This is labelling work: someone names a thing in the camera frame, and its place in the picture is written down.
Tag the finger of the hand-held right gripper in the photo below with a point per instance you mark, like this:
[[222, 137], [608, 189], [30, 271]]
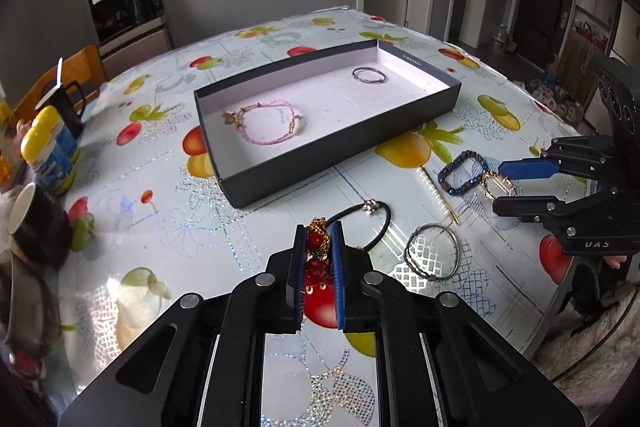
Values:
[[525, 169], [525, 207]]

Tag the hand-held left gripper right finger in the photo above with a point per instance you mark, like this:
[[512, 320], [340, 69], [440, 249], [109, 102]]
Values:
[[340, 279]]

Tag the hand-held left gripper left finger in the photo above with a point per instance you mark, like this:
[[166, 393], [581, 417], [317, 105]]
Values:
[[298, 279]]

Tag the black shallow box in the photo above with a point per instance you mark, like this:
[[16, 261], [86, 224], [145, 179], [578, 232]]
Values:
[[320, 107]]

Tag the person's right hand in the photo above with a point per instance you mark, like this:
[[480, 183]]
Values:
[[615, 260]]

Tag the pile of shoes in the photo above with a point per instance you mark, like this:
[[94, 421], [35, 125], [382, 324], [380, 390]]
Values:
[[552, 94]]

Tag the silver bangle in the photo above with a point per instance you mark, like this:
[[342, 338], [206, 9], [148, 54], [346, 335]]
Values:
[[450, 234]]

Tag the pearl gold hair pin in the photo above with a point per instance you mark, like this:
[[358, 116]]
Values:
[[440, 197]]

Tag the dark entrance door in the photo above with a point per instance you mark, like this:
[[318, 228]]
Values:
[[542, 2]]

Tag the clear water jug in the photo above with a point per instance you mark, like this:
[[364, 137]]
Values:
[[498, 38]]

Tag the grey fur rug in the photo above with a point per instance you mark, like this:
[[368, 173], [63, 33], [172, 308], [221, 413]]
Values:
[[585, 337]]

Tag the black cup white inside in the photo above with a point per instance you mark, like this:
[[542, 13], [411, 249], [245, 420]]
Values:
[[37, 227]]

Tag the yellow lid blue bottle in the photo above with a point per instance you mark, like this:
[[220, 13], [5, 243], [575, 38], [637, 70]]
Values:
[[47, 149]]

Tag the white spoon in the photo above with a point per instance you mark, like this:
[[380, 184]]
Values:
[[54, 87]]

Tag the wooden chair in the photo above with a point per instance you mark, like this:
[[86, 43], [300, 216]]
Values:
[[60, 77]]

